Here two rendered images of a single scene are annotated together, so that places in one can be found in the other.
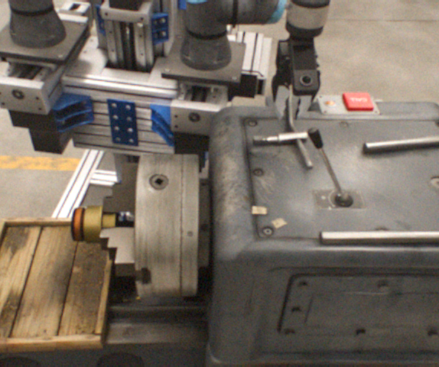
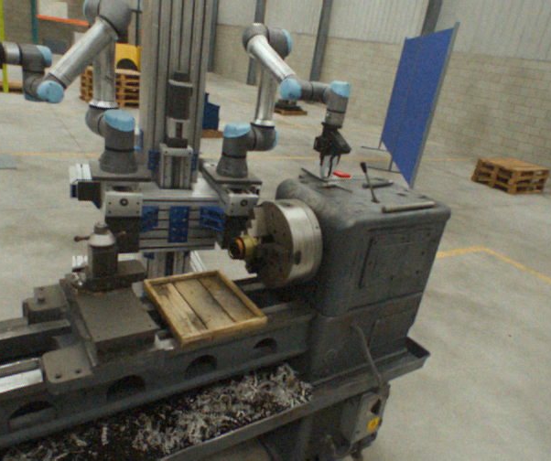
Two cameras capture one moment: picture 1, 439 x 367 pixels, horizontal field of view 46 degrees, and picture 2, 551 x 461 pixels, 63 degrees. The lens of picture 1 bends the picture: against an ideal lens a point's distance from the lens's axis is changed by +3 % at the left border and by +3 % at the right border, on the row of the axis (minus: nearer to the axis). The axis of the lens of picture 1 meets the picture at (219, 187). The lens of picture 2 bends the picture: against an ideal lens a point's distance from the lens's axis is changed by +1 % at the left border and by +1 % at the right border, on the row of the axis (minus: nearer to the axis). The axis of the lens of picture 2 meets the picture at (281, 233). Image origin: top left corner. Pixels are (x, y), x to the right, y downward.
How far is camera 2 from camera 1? 1.07 m
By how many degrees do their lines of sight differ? 35
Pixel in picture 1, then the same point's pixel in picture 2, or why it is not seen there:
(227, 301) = (346, 259)
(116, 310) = not seen: hidden behind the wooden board
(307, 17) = (340, 118)
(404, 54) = not seen: hidden behind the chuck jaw
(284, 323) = (363, 276)
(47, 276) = (201, 303)
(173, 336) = (298, 314)
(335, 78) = not seen: hidden behind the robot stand
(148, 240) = (298, 233)
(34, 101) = (135, 206)
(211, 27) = (243, 150)
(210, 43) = (242, 160)
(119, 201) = (256, 230)
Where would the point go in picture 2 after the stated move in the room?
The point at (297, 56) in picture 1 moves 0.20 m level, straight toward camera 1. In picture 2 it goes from (336, 137) to (362, 150)
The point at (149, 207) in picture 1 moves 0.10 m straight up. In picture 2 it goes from (293, 216) to (297, 187)
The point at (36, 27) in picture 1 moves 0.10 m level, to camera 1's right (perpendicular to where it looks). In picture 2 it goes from (127, 159) to (153, 160)
